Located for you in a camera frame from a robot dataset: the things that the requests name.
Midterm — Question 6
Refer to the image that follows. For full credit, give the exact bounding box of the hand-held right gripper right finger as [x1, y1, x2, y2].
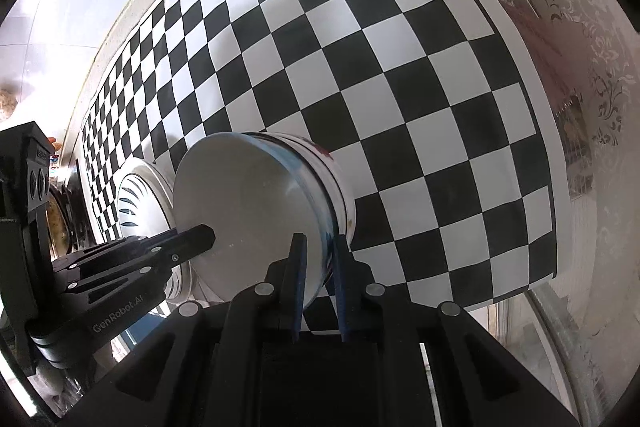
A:
[333, 236, 582, 427]

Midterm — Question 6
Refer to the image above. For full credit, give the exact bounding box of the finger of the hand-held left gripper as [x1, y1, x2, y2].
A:
[52, 224, 216, 276]
[65, 257, 182, 294]

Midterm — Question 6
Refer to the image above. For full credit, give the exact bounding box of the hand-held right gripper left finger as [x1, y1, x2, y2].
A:
[64, 232, 307, 427]

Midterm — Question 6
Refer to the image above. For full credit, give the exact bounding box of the white floral plate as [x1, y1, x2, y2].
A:
[135, 158, 197, 304]

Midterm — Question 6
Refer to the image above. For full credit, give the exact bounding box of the large white bowl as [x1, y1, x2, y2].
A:
[172, 132, 332, 314]

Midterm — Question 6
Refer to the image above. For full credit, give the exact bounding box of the white bowl blue red print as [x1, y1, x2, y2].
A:
[280, 134, 357, 258]

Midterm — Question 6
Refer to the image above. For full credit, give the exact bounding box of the metal wok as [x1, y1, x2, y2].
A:
[47, 184, 73, 255]

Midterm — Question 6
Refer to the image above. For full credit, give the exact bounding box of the black stove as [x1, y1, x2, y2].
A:
[65, 157, 93, 254]

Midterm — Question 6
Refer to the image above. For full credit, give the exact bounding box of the black white checkered mat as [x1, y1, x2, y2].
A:
[80, 0, 558, 339]

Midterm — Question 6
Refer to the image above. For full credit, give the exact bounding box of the white floral lace curtain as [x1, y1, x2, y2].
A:
[480, 0, 640, 408]

